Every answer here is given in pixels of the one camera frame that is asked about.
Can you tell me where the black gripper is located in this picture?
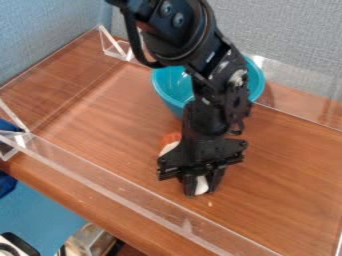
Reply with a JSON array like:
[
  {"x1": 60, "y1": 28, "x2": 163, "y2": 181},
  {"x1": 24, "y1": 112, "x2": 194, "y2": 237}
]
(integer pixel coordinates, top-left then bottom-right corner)
[{"x1": 158, "y1": 137, "x2": 248, "y2": 197}]

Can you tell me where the white brown-capped toy mushroom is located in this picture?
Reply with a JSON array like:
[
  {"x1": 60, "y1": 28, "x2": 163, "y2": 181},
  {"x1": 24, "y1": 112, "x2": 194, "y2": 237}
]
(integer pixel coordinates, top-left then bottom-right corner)
[{"x1": 159, "y1": 132, "x2": 208, "y2": 196}]

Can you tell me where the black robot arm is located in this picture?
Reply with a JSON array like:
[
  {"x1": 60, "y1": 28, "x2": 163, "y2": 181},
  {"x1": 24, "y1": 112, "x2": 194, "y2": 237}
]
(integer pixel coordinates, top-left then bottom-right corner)
[{"x1": 104, "y1": 0, "x2": 252, "y2": 197}]

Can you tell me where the blue bowl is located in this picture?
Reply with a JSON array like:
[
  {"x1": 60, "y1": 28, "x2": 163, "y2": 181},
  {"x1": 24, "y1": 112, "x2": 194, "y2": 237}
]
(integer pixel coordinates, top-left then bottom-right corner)
[{"x1": 151, "y1": 56, "x2": 266, "y2": 118}]

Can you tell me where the clear acrylic back barrier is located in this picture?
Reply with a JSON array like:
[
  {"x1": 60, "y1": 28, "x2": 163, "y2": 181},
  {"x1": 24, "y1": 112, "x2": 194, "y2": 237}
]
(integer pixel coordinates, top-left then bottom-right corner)
[{"x1": 247, "y1": 54, "x2": 342, "y2": 132}]

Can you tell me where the clear acrylic barrier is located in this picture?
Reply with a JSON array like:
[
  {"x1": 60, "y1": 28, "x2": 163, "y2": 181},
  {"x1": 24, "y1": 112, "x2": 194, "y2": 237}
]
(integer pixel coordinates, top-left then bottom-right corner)
[
  {"x1": 247, "y1": 54, "x2": 342, "y2": 132},
  {"x1": 0, "y1": 98, "x2": 286, "y2": 256}
]

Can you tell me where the clear acrylic front barrier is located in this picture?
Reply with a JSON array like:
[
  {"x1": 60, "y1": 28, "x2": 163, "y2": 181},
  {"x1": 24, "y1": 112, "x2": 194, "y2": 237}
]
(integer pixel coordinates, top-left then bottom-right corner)
[{"x1": 0, "y1": 98, "x2": 286, "y2": 256}]

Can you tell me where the blue fabric object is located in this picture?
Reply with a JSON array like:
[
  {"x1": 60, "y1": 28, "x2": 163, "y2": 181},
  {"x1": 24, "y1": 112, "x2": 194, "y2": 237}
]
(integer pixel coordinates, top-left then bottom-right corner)
[{"x1": 0, "y1": 118, "x2": 23, "y2": 200}]

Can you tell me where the black white object bottom-left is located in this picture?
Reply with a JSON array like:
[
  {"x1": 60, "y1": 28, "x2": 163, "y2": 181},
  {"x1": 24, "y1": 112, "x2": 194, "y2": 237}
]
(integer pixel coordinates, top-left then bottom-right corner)
[{"x1": 0, "y1": 232, "x2": 41, "y2": 256}]

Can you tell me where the metal frame under table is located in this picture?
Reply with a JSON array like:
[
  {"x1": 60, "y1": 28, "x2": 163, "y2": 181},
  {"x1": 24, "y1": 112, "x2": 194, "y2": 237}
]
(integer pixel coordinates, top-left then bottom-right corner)
[{"x1": 55, "y1": 222, "x2": 117, "y2": 256}]

